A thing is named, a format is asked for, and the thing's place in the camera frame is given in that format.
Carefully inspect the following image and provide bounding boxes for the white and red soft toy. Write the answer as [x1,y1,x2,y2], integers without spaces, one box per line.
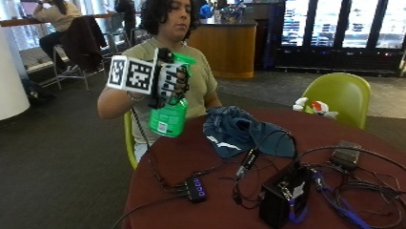
[292,96,340,119]

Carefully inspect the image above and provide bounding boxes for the glass door refrigerators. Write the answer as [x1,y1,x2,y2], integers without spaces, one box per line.
[273,0,406,72]

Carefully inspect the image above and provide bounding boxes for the black glove cable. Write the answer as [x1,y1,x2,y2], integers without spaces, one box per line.
[129,107,193,194]

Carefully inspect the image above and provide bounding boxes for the wooden bar counter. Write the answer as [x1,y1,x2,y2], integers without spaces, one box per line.
[0,11,117,29]

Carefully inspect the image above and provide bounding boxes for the green spray bottle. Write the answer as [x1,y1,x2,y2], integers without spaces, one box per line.
[148,52,199,138]

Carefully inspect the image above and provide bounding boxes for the black bag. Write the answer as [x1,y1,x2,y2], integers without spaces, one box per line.
[19,77,58,107]

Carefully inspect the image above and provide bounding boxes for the grey metal chair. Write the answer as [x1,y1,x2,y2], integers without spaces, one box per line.
[103,12,133,50]

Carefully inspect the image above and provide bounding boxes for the grey small device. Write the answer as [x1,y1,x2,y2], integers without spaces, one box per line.
[329,139,365,170]

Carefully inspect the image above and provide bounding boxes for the black jacket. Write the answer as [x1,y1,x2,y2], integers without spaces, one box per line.
[63,14,109,73]

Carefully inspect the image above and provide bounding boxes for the metal bar stool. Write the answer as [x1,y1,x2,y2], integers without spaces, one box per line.
[52,43,107,93]

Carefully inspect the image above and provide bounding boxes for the tangle of black cables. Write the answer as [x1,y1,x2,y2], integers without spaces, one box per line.
[296,144,406,229]

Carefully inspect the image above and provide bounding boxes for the blue cable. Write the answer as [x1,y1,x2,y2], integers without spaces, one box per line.
[286,171,373,229]

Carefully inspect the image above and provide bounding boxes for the round wooden counter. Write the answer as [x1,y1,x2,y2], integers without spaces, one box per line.
[185,18,259,80]

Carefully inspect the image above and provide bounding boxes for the black hub with blue lights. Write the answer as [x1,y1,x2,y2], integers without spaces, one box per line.
[183,176,209,203]

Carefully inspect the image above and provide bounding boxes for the items on counter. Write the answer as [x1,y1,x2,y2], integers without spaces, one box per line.
[212,2,248,25]

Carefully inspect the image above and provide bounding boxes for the white pillar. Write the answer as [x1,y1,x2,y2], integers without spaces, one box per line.
[0,24,32,122]

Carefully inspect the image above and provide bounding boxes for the white marker cube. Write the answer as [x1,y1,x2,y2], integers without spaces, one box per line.
[105,54,157,95]

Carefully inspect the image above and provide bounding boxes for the the person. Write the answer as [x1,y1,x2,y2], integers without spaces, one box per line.
[96,0,224,164]

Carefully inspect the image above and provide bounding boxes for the blue drawstring cloth bag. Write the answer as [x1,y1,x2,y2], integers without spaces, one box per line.
[203,106,297,159]

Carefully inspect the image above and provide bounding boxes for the green plastic chair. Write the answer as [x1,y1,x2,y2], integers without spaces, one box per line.
[123,111,141,171]
[300,72,373,130]

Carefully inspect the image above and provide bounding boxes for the black electronics box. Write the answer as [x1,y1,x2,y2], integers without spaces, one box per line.
[257,164,314,229]

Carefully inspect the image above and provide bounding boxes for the beaded bracelet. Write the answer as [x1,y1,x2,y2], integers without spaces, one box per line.
[124,90,148,103]

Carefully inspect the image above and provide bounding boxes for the black cable adapter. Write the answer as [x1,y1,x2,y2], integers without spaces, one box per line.
[235,147,261,179]

